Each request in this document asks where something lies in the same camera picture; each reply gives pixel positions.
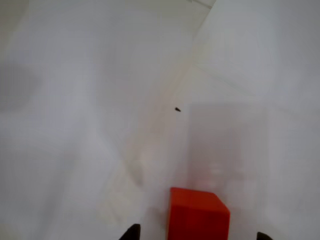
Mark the beige masking tape strip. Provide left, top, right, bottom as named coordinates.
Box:
left=109, top=54, right=198, bottom=201

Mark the red cube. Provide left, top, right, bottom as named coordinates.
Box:
left=166, top=186, right=231, bottom=240

